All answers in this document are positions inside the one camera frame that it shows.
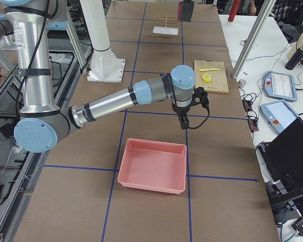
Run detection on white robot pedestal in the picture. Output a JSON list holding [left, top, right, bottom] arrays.
[[80, 0, 126, 83]]

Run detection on yellow lemon slice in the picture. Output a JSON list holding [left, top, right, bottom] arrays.
[[201, 74, 212, 83]]

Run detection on aluminium frame post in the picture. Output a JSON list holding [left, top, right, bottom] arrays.
[[231, 0, 275, 79]]

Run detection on red bottle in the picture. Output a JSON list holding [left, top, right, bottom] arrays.
[[228, 0, 241, 22]]

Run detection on teach pendant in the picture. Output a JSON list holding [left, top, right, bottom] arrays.
[[260, 99, 299, 134], [264, 72, 297, 102]]

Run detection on grey pink microfibre cloth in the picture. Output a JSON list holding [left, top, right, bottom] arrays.
[[177, 0, 194, 22]]

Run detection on wooden chopstick near tray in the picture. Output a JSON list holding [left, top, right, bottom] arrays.
[[154, 15, 177, 19]]

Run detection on bamboo cutting board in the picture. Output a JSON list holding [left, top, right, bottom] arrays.
[[194, 60, 229, 93]]

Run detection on black laptop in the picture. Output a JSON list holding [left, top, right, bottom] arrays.
[[258, 117, 303, 188]]

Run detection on white rectangular tray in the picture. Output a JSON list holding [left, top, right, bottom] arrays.
[[153, 26, 179, 36]]

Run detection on black braided right cable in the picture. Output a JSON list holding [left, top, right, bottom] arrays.
[[188, 103, 211, 130]]

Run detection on small metal cylinder weight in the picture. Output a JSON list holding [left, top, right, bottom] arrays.
[[238, 79, 246, 89]]

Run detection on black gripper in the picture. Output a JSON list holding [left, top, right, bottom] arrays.
[[172, 103, 190, 130]]

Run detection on teach pendant near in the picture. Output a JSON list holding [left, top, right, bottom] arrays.
[[260, 99, 299, 134]]

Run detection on yellow plastic knife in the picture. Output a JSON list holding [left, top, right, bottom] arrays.
[[198, 68, 221, 72]]

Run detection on orange black connector strip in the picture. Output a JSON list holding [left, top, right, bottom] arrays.
[[242, 100, 259, 133]]

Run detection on black water bottle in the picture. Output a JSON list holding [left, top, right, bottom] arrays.
[[285, 45, 303, 70]]

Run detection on teach pendant far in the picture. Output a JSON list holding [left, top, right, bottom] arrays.
[[264, 72, 297, 102]]

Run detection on pink plastic bin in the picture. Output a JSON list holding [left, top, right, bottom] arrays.
[[117, 138, 187, 194]]

